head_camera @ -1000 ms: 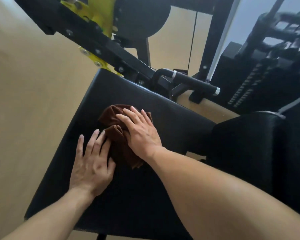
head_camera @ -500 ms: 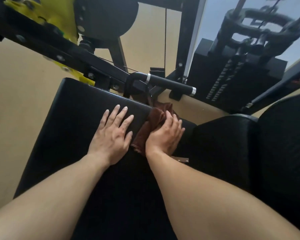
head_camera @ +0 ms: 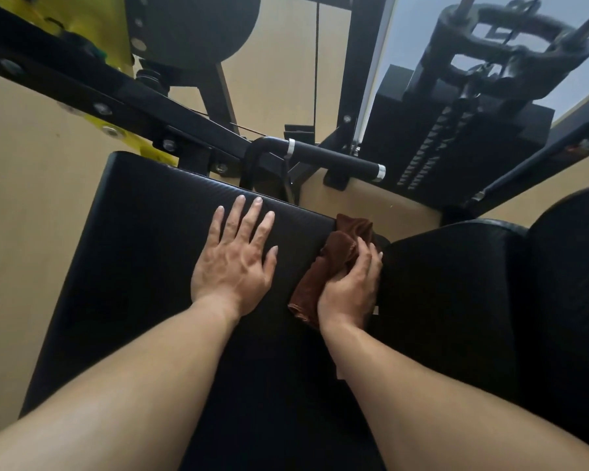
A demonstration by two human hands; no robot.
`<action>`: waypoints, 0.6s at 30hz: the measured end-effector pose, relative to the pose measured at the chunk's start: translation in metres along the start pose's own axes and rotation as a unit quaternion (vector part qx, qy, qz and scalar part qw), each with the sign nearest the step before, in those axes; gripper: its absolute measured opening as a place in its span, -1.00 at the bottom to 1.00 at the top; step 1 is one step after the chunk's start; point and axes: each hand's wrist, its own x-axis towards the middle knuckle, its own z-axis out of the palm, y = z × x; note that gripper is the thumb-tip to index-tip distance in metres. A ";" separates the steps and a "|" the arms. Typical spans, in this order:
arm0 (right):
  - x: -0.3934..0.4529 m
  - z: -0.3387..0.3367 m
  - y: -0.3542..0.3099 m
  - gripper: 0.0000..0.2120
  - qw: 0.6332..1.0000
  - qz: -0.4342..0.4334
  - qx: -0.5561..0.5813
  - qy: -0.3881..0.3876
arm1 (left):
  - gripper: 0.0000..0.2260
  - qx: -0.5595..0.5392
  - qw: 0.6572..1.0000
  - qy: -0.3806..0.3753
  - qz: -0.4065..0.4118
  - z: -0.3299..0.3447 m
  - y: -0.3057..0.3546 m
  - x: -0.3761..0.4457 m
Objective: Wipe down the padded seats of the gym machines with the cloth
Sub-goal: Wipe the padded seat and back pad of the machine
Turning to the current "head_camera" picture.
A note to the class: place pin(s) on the person's right hand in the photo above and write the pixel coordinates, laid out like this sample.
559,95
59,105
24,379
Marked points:
346,299

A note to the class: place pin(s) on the person's left hand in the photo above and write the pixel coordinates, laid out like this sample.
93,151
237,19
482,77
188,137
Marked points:
230,274

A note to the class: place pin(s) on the person's right middle finger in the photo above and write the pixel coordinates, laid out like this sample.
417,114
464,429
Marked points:
374,264

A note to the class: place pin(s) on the person's left little finger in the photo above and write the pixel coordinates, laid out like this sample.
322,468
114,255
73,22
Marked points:
216,224

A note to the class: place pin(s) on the person's left thumb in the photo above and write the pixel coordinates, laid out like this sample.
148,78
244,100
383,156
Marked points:
271,265

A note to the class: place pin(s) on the person's left middle finger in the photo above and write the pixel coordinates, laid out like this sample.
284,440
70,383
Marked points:
250,220

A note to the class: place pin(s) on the brown cleaning cloth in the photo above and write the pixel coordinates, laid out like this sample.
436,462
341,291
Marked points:
324,269

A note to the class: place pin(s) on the person's right forearm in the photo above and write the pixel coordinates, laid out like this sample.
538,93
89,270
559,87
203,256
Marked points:
437,412

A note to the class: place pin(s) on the person's left forearm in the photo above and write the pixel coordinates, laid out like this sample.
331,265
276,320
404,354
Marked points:
122,392

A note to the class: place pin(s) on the black padded cushion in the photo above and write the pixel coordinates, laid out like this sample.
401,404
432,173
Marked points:
451,299
569,308

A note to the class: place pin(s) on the large black padded seat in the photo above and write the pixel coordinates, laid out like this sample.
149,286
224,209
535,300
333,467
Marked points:
142,269

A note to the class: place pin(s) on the black rounded back pad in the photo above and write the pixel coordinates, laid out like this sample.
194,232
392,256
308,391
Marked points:
191,24

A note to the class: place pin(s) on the black steel frame beam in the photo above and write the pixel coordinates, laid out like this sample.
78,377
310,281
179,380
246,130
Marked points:
103,90

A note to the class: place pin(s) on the black slanted frame bar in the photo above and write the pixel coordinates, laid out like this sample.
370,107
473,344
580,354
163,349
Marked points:
535,169

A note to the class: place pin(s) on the black upright frame post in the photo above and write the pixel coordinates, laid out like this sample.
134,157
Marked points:
361,58

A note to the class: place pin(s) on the yellow machine frame plate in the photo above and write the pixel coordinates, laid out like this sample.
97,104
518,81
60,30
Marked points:
78,14

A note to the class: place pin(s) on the black weight stack top bracket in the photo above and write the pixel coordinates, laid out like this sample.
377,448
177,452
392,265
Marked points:
510,48

